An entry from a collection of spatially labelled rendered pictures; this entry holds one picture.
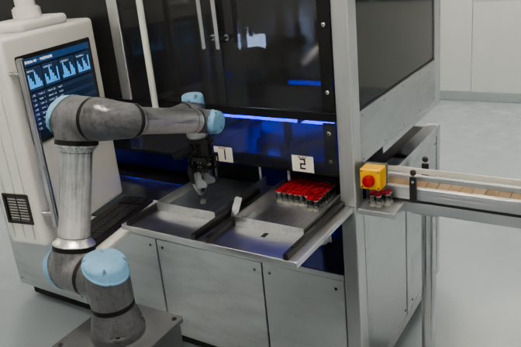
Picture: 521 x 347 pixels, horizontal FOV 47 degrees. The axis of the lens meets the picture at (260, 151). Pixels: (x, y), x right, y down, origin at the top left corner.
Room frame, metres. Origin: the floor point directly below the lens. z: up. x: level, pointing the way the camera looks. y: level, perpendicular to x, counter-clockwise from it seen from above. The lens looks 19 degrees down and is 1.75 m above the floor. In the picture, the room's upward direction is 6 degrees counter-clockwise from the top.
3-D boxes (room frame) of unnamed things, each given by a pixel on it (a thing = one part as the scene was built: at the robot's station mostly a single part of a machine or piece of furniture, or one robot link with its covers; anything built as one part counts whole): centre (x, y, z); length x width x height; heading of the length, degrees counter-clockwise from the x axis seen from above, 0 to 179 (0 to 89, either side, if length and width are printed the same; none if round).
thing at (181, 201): (2.07, 0.19, 0.90); 0.34 x 0.26 x 0.04; 147
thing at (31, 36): (2.20, 0.78, 1.19); 0.50 x 0.19 x 0.78; 157
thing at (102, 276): (1.41, 0.44, 0.96); 0.13 x 0.12 x 0.14; 55
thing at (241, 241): (1.91, 0.09, 0.87); 0.70 x 0.48 x 0.02; 57
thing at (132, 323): (1.40, 0.44, 0.84); 0.15 x 0.15 x 0.10
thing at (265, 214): (1.88, -0.09, 0.90); 0.34 x 0.26 x 0.04; 147
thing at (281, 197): (1.92, -0.12, 0.90); 0.18 x 0.02 x 0.05; 57
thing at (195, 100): (1.96, 0.21, 1.25); 0.09 x 0.08 x 0.11; 145
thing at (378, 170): (1.84, -0.37, 1.00); 0.08 x 0.07 x 0.07; 147
